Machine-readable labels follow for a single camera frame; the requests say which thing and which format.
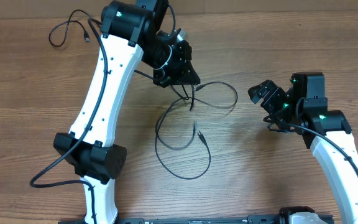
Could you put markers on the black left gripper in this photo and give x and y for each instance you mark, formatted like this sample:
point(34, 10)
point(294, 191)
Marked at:
point(179, 74)

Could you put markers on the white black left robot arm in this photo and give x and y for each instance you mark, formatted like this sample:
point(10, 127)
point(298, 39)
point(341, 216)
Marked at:
point(129, 34)

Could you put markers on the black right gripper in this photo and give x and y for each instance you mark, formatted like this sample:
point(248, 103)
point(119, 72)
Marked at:
point(274, 94)

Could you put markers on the brown cardboard back board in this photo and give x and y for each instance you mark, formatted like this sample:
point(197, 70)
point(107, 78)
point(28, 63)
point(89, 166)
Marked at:
point(22, 9)

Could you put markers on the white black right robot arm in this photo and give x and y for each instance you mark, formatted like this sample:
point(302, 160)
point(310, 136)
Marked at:
point(303, 109)

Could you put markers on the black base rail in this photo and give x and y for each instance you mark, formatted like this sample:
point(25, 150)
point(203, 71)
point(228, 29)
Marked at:
point(250, 219)

